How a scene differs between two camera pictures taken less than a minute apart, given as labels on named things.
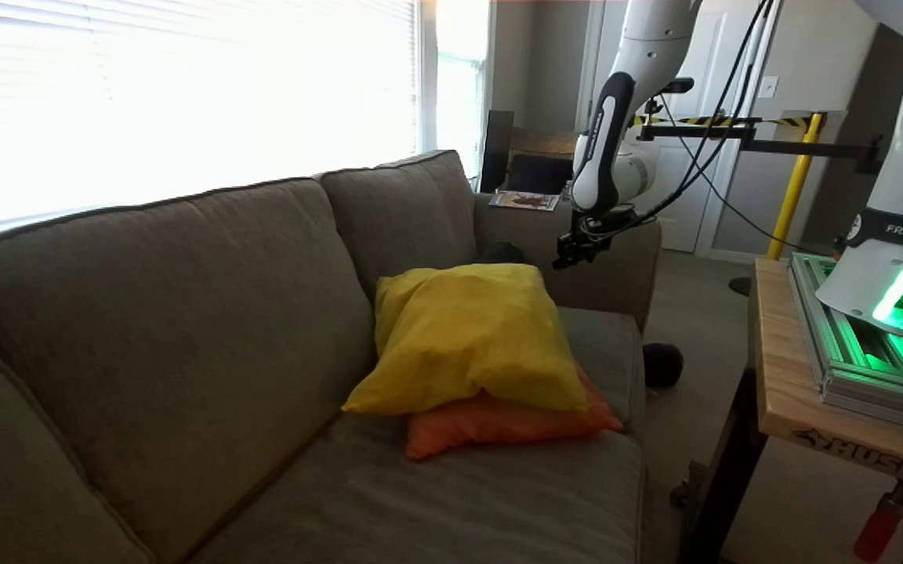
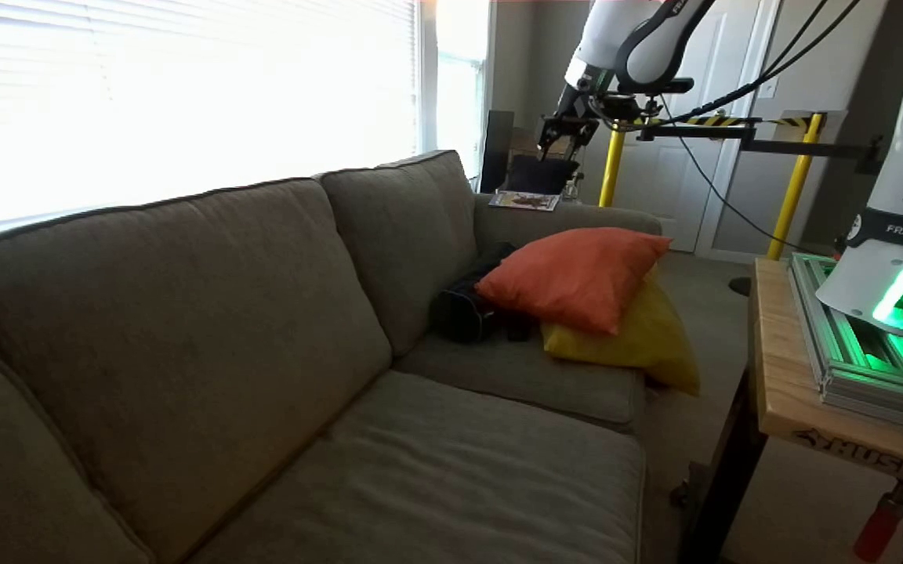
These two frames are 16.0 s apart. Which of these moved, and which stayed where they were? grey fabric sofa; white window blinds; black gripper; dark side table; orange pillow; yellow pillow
Moved: orange pillow; black gripper; yellow pillow
Stayed: white window blinds; grey fabric sofa; dark side table
